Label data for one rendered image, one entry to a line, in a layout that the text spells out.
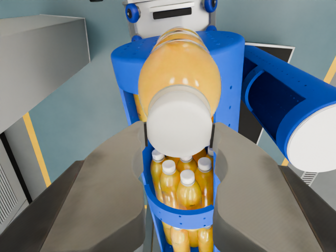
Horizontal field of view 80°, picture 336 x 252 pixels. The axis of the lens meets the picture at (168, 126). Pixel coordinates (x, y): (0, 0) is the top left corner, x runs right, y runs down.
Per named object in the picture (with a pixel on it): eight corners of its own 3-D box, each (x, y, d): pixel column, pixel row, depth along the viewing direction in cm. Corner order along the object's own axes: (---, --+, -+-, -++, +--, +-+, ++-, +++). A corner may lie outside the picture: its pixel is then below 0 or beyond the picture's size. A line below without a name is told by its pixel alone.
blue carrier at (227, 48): (164, 222, 103) (161, 290, 79) (125, 38, 57) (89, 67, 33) (221, 220, 101) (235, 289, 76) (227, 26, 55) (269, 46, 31)
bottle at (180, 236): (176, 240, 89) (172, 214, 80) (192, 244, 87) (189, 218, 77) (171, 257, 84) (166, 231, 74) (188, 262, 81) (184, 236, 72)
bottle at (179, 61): (183, 15, 27) (189, 33, 11) (213, 57, 29) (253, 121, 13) (145, 51, 29) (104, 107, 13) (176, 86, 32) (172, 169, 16)
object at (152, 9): (153, 16, 56) (150, 20, 45) (152, 6, 55) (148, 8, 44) (189, 11, 55) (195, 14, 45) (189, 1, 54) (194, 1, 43)
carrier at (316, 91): (260, 37, 131) (218, 55, 137) (385, 85, 57) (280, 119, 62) (266, 77, 145) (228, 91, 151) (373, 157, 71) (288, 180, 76)
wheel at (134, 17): (134, 23, 51) (141, 22, 52) (130, 2, 49) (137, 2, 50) (126, 23, 55) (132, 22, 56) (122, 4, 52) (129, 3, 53)
